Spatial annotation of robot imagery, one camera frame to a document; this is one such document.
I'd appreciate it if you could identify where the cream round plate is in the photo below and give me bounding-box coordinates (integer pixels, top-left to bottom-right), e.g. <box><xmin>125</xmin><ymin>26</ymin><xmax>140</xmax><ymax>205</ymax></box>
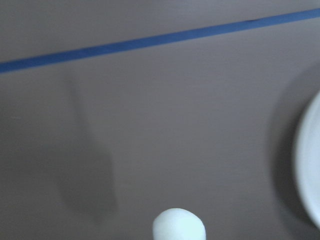
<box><xmin>293</xmin><ymin>92</ymin><xmax>320</xmax><ymax>228</ymax></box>

